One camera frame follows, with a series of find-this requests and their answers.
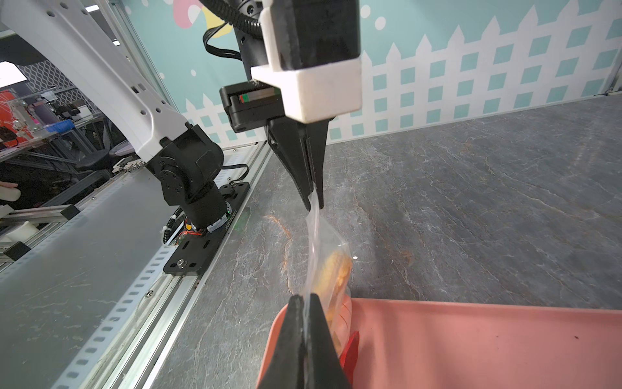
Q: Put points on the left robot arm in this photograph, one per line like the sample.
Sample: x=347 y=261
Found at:
x=180 y=155

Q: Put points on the clear resealable bag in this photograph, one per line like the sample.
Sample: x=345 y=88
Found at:
x=329 y=270

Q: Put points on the pink tray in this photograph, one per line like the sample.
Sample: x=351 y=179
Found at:
x=423 y=344

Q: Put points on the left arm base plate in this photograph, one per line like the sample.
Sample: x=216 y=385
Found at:
x=195 y=253

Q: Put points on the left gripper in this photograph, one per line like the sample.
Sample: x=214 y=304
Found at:
x=311 y=73

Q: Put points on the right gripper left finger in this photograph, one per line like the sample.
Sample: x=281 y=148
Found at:
x=286 y=369

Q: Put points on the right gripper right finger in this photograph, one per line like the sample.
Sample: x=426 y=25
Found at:
x=322 y=364

